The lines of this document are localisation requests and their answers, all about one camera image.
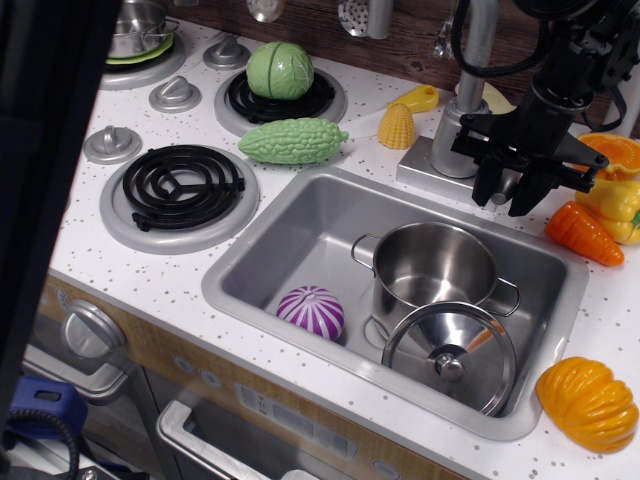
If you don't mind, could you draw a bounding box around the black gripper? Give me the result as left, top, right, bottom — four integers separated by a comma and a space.
452, 111, 608, 217

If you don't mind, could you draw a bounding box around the silver faucet lever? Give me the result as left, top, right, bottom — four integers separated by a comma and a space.
490, 169, 522, 205

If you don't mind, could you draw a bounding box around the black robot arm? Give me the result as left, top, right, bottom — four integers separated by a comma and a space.
452, 1, 639, 217

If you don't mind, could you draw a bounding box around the orange toy carrot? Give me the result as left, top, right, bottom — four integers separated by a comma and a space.
545, 201, 625, 267

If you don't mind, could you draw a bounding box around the silver toy faucet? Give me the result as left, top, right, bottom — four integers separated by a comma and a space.
396, 0, 526, 212

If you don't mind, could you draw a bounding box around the yellow toy bell pepper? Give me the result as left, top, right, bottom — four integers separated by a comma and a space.
575, 178, 639, 245

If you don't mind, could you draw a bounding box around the orange toy half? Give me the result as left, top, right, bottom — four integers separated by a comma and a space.
578, 133, 639, 181

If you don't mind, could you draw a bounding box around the yellow toy banana piece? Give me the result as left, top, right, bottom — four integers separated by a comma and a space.
387, 84, 440, 114

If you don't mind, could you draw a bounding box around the yellow toy corn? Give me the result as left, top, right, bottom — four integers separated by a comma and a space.
377, 103, 416, 150

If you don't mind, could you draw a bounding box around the steel pot in sink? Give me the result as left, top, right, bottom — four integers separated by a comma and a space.
350, 221, 521, 339

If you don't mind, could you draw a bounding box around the hanging clear utensil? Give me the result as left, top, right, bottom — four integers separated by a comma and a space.
433, 15, 454, 61

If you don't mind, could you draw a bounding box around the steel pot lid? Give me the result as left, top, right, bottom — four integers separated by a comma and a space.
381, 301, 517, 416

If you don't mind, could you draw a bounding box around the grey hanging cylinder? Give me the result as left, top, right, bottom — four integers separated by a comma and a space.
366, 0, 394, 40

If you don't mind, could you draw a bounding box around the green toy bitter gourd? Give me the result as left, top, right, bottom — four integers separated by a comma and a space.
238, 118, 349, 165

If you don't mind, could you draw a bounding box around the hanging slotted spoon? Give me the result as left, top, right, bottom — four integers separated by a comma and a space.
338, 0, 369, 37

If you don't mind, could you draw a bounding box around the orange toy pumpkin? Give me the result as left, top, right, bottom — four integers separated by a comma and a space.
536, 357, 639, 453

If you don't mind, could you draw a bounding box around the purple striped toy onion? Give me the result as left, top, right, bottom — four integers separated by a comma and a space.
276, 286, 345, 341

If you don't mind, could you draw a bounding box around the grey toy sink basin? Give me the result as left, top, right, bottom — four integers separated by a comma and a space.
202, 167, 589, 441

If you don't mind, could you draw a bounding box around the green toy cabbage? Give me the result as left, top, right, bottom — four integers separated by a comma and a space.
246, 41, 315, 101

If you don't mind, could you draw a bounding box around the back black stove burner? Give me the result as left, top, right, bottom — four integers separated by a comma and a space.
225, 70, 345, 125

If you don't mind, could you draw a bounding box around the black stove burner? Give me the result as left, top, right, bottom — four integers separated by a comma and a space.
225, 70, 345, 125
122, 145, 247, 232

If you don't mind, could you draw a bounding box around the hanging clear spoon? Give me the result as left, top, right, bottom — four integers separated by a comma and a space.
246, 0, 285, 23

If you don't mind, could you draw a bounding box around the grey stove knob back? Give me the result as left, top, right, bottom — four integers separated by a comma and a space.
202, 36, 251, 71

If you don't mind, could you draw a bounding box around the grey stove knob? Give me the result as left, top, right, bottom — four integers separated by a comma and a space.
202, 36, 251, 71
83, 125, 142, 165
149, 76, 202, 114

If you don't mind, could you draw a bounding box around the front black stove burner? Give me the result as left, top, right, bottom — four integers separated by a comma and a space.
122, 145, 247, 232

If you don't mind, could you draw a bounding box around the grey stove knob middle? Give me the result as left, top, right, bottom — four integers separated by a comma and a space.
149, 76, 202, 114

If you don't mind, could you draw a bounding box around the green plate under pot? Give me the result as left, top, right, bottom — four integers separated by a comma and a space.
106, 33, 174, 66

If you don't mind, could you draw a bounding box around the steel pot on stove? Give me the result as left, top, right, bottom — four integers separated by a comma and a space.
108, 0, 180, 60

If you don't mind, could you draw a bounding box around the grey stove knob front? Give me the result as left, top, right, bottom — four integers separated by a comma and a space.
83, 125, 142, 165

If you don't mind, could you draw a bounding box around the grey oven dial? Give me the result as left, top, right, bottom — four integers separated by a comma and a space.
60, 299, 127, 359

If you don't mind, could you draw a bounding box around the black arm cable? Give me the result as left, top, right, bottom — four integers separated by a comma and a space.
451, 0, 551, 79

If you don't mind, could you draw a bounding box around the silver oven door handle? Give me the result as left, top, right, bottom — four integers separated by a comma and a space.
155, 399, 281, 480

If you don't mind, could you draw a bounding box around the dark foreground post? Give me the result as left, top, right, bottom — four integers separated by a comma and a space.
1, 1, 121, 414

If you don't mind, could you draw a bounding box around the blue clamp with cable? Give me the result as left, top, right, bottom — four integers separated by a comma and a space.
6, 375, 88, 479

